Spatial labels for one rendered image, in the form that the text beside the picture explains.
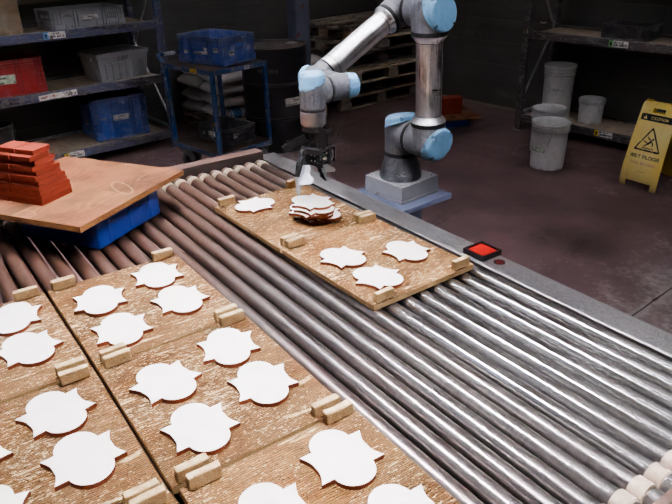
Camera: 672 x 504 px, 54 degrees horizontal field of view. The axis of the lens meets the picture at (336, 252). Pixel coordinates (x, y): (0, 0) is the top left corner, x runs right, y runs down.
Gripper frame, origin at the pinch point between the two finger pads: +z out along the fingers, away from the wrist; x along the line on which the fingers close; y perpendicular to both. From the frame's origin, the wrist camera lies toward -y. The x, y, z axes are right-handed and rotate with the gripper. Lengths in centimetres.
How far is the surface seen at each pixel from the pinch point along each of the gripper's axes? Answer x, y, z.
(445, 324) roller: -33, 60, 12
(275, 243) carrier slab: -20.6, 1.3, 10.1
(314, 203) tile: -1.0, 2.0, 4.4
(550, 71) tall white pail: 456, -53, 48
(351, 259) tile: -20.1, 26.8, 9.2
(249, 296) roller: -45.8, 11.9, 12.2
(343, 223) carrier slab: 1.4, 10.9, 10.1
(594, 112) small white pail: 451, -9, 79
